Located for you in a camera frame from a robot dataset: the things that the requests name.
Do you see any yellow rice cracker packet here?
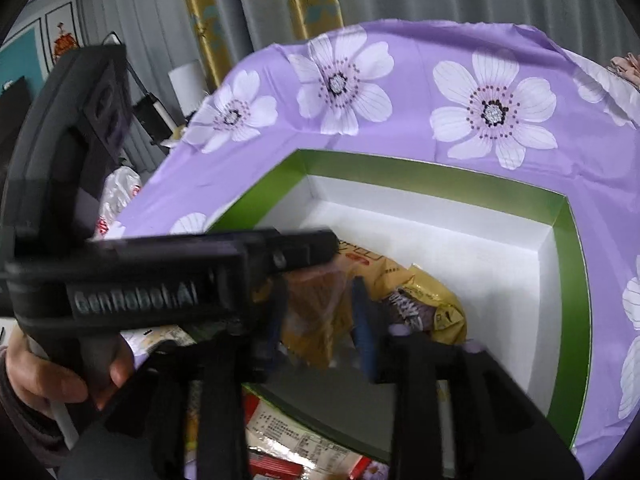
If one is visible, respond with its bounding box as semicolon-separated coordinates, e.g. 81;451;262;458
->
281;240;412;370

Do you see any red white snack packet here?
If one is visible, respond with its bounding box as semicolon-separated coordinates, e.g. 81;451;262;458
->
244;391;372;479

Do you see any green pea snack bag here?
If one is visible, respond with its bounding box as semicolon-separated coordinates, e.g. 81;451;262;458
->
120;326;194;354

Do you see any purple sleeve forearm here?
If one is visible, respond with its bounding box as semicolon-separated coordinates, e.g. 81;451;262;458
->
1;347;68;478

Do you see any person's left hand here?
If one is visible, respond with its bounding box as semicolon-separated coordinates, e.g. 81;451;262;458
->
6;327;134;418

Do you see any yellow brown candy packet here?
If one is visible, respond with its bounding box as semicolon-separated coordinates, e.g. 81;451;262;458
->
383;266;468;344

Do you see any white plastic bag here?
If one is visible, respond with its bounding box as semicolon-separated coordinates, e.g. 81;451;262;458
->
94;166;142;240

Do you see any green cardboard box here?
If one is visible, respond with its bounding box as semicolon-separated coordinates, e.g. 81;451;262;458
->
213;150;591;444

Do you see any yellow patterned curtain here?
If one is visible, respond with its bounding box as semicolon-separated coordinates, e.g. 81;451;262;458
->
184;0;344;88

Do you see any purple floral tablecloth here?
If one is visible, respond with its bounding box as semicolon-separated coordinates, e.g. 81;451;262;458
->
118;20;639;476

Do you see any grey curtain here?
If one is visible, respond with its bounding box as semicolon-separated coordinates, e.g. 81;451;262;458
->
76;0;639;117

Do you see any folded pink cloth pile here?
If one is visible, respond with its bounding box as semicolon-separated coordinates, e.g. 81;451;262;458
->
608;52;640;89

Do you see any red paper wall decoration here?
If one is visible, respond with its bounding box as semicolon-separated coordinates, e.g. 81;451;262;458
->
52;22;79;63

